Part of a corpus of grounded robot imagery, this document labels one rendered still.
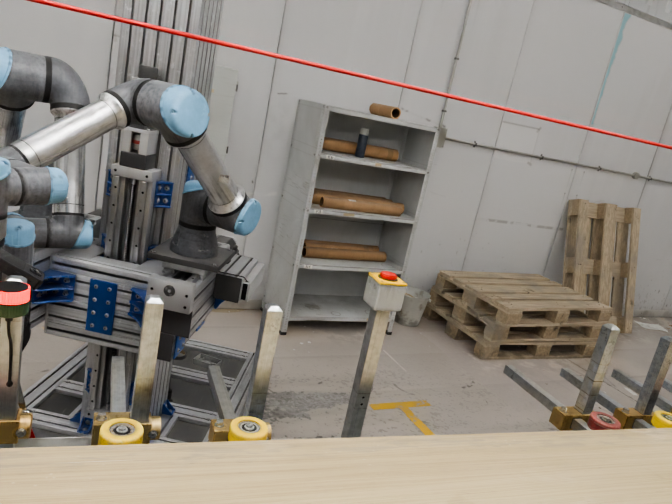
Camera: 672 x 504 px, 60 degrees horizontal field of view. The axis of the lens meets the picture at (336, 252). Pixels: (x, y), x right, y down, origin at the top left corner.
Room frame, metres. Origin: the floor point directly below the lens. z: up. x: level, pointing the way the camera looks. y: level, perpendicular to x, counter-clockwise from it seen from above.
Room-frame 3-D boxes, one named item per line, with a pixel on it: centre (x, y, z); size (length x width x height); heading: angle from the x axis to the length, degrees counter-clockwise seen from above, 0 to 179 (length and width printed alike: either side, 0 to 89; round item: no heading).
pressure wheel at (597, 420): (1.47, -0.82, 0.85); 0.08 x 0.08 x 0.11
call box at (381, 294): (1.29, -0.13, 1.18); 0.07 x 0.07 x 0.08; 23
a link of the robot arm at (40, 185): (1.14, 0.63, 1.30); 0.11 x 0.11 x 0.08; 64
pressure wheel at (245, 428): (1.07, 0.10, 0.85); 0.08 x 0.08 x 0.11
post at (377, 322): (1.29, -0.13, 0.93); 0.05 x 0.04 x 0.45; 113
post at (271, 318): (1.19, 0.11, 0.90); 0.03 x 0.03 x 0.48; 23
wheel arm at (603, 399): (1.75, -0.97, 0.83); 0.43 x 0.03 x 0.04; 23
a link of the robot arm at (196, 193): (1.78, 0.44, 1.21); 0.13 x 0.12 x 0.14; 64
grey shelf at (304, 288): (4.08, -0.04, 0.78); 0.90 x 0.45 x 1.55; 119
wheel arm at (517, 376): (1.65, -0.74, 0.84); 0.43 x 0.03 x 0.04; 23
